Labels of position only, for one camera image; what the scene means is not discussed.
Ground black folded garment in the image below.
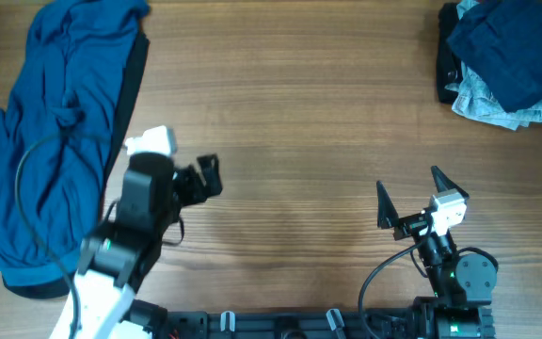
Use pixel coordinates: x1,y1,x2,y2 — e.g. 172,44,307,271
436,3,463,105

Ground left black cable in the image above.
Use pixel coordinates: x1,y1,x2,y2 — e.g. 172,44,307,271
13,131,112,339

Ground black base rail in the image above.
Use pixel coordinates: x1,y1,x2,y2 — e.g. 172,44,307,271
157,307,496,339

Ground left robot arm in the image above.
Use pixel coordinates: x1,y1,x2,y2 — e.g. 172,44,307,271
51,153,223,338

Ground light blue folded jeans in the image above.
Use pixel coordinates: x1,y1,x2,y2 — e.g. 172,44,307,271
445,0,542,132

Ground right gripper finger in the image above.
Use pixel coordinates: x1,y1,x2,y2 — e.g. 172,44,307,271
376,181,399,229
431,166,461,192

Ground black garment under shirt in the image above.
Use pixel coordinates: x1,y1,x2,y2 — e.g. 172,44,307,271
2,32,150,299

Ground dark blue shorts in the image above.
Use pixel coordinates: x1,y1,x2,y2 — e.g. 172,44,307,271
447,0,542,112

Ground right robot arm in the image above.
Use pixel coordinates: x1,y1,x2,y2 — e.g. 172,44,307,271
358,166,499,338

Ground bright blue shirt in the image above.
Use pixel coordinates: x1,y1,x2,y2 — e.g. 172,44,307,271
0,0,150,286

